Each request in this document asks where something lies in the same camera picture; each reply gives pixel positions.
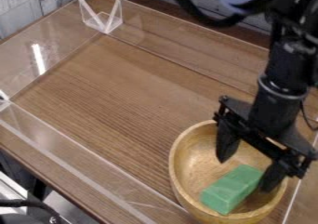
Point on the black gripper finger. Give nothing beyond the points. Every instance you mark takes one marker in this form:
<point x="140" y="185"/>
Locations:
<point x="227" y="141"/>
<point x="272" y="176"/>

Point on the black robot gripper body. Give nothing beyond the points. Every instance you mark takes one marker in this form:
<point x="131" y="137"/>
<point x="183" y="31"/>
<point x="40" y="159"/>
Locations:
<point x="266" y="124"/>

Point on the green rectangular block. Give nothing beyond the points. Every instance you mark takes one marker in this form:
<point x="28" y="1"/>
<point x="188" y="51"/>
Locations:
<point x="224" y="194"/>

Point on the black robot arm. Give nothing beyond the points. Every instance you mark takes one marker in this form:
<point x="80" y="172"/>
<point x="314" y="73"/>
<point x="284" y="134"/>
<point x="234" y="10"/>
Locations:
<point x="292" y="56"/>

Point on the brown wooden bowl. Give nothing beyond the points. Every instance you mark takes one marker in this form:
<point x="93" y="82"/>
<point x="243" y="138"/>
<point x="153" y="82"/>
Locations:
<point x="193" y="168"/>

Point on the clear acrylic wall panels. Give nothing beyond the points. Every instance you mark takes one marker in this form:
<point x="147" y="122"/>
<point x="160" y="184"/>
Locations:
<point x="97" y="102"/>

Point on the clear acrylic corner bracket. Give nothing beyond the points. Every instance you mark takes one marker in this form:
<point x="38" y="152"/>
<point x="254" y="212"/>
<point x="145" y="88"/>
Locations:
<point x="104" y="22"/>

